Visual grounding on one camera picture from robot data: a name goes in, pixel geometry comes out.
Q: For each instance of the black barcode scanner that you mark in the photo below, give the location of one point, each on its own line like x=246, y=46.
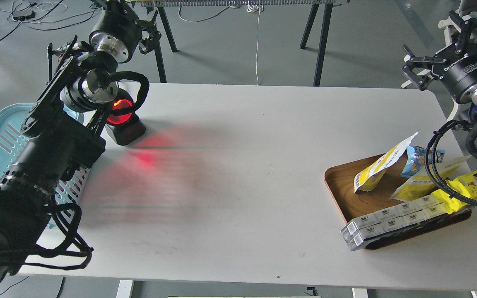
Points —
x=126, y=128

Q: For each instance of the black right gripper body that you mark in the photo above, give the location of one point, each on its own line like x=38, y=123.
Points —
x=459, y=73

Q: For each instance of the yellow cartoon snack bag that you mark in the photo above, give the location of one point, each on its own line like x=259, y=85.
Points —
x=465, y=185

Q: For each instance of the black trestle table legs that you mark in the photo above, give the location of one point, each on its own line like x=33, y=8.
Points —
x=249, y=28

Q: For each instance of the yellow white snack pouch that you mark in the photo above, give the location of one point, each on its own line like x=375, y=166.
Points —
x=369, y=177

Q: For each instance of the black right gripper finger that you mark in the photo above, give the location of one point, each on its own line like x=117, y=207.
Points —
x=417, y=69
x=461, y=29

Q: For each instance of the light blue plastic basket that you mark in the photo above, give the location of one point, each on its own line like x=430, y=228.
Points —
x=2, y=145

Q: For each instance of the black power adapter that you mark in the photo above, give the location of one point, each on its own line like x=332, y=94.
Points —
x=23, y=15

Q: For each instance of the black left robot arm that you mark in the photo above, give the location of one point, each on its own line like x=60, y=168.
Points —
x=86, y=81

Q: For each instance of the clear wrapped box pack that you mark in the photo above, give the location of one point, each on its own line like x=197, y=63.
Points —
x=366, y=230

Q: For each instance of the yellow flat snack pouch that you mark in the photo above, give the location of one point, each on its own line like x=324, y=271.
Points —
x=421, y=185

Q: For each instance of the blue snack bag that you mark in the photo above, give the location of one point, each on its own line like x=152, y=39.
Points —
x=415, y=161

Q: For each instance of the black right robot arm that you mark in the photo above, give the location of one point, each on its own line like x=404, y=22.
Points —
x=470, y=116

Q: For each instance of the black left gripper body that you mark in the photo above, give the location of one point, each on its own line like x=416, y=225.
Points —
x=118, y=30

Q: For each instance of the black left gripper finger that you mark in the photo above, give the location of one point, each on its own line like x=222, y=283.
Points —
x=149, y=44

